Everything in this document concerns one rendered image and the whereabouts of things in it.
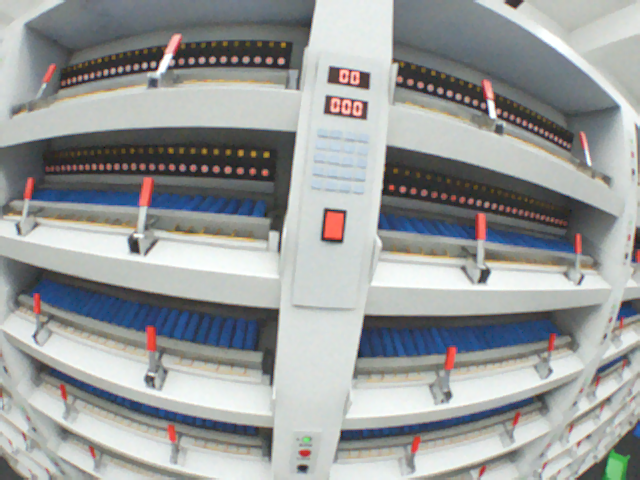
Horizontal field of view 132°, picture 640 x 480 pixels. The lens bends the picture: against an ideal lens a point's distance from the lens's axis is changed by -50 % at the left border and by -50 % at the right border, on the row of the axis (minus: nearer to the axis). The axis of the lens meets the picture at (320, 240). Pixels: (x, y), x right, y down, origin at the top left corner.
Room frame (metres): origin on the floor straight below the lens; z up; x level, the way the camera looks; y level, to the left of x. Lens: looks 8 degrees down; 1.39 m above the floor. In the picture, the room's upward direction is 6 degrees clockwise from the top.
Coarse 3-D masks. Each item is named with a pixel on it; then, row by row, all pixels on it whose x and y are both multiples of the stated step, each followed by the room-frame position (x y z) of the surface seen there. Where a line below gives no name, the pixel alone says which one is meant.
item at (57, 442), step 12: (60, 432) 0.28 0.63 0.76; (48, 444) 0.22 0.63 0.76; (60, 444) 0.26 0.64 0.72; (84, 444) 0.31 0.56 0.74; (72, 456) 0.25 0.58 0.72; (84, 456) 0.27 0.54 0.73; (108, 456) 0.31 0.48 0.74; (84, 468) 0.24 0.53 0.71; (108, 468) 0.28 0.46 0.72; (132, 468) 0.31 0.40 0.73
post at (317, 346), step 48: (336, 0) 0.29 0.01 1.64; (384, 0) 0.30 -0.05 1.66; (336, 48) 0.29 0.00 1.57; (384, 48) 0.30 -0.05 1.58; (384, 96) 0.30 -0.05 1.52; (384, 144) 0.30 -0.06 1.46; (288, 240) 0.29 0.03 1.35; (288, 288) 0.29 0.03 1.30; (288, 336) 0.29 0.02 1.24; (336, 336) 0.29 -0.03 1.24; (288, 384) 0.29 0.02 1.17; (336, 384) 0.30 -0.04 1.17; (288, 432) 0.29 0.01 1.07; (336, 432) 0.30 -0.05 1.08
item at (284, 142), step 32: (160, 32) 0.45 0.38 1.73; (192, 32) 0.46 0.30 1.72; (224, 32) 0.47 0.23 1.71; (256, 32) 0.48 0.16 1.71; (288, 32) 0.48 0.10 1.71; (448, 64) 0.51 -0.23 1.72; (512, 96) 0.53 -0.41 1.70; (128, 128) 0.45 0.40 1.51; (160, 128) 0.46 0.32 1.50; (192, 128) 0.47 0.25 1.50; (224, 128) 0.47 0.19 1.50; (288, 160) 0.49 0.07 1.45; (384, 160) 0.50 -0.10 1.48; (416, 160) 0.51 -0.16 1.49; (448, 160) 0.52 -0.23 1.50; (288, 192) 0.49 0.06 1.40; (544, 192) 0.55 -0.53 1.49
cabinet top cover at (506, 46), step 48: (48, 0) 0.23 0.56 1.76; (96, 0) 0.29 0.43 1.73; (144, 0) 0.34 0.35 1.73; (192, 0) 0.37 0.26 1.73; (240, 0) 0.39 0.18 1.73; (288, 0) 0.40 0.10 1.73; (432, 0) 0.34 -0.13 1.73; (480, 0) 0.31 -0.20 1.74; (432, 48) 0.49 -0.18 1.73; (480, 48) 0.44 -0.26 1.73; (528, 48) 0.37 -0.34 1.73; (576, 96) 0.44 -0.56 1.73
